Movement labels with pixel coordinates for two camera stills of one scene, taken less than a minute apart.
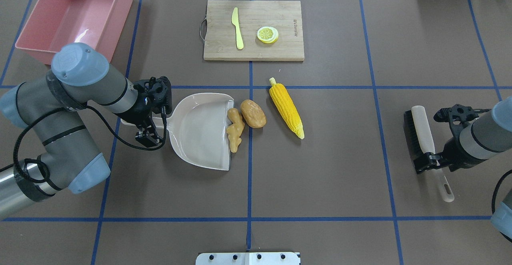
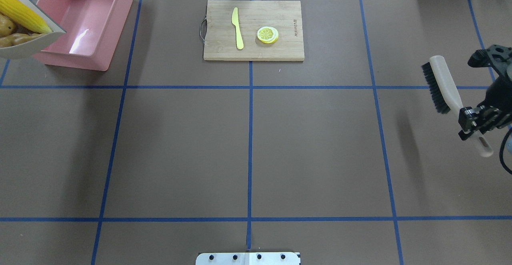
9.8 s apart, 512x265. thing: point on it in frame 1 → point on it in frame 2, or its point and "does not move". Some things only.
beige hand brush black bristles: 420,144 → 447,99
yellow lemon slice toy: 267,34 does not move
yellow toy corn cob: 284,102 → 20,13
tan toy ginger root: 234,132 → 17,38
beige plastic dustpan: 198,124 → 27,46
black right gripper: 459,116 → 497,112
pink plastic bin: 93,10 does not move
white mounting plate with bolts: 248,258 does not move
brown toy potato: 253,113 → 7,26
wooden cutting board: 221,42 does not move
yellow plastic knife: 235,21 does not move
